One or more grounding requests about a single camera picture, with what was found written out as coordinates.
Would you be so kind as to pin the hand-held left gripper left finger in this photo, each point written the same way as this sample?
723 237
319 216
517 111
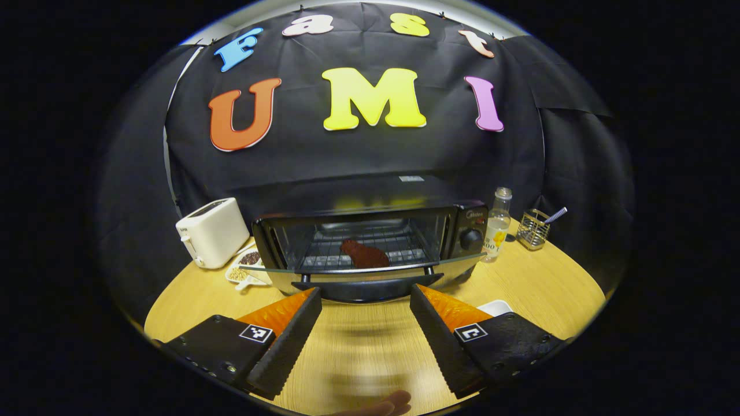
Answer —
289 346

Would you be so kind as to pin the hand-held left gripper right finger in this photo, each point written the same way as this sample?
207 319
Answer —
439 346

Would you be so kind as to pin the black electric oven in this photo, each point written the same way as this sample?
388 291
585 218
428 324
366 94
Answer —
468 237

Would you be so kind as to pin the brown meat piece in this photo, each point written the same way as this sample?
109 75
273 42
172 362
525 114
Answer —
364 254

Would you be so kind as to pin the white rectangular plate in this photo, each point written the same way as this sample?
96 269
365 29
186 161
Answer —
496 306

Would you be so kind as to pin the white divided dish with grains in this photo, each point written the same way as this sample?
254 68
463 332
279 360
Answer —
243 271

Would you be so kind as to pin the clear bottle with yellow label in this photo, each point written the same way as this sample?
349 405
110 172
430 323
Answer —
496 234

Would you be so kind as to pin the white toaster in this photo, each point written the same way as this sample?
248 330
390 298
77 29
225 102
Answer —
211 234

